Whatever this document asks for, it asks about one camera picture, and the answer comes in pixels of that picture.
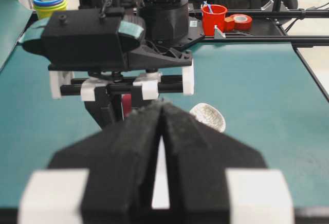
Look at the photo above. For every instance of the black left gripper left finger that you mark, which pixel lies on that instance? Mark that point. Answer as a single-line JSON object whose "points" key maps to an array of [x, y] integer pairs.
{"points": [[100, 179]]}

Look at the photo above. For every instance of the small speckled spoon rest dish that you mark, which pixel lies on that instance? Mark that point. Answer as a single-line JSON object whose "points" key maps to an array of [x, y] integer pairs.
{"points": [[209, 116]]}

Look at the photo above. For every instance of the white ceramic bowl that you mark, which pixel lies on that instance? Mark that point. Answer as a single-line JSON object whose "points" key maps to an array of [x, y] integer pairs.
{"points": [[160, 199]]}

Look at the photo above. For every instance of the stacked green blue cups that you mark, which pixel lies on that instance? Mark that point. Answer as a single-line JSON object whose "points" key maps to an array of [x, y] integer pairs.
{"points": [[45, 8]]}

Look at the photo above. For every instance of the red tape roll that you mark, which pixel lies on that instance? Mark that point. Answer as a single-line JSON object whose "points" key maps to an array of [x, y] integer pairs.
{"points": [[242, 22]]}

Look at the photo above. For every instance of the black aluminium frame rail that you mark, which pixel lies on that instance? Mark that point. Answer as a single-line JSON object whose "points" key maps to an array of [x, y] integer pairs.
{"points": [[267, 28]]}

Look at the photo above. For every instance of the red plastic cup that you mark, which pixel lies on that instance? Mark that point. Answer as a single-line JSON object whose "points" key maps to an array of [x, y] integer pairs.
{"points": [[210, 19]]}

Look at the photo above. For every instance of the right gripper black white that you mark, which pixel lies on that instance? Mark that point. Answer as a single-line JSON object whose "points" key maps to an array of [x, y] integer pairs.
{"points": [[101, 94]]}

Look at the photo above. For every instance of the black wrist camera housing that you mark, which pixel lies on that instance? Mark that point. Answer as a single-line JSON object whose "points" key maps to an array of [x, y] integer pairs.
{"points": [[85, 40]]}

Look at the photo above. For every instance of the orange hexagonal block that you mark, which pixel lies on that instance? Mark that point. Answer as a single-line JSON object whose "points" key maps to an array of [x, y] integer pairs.
{"points": [[229, 24]]}

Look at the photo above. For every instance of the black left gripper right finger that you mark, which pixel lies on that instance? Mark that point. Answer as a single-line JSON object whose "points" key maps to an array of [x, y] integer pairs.
{"points": [[214, 178]]}

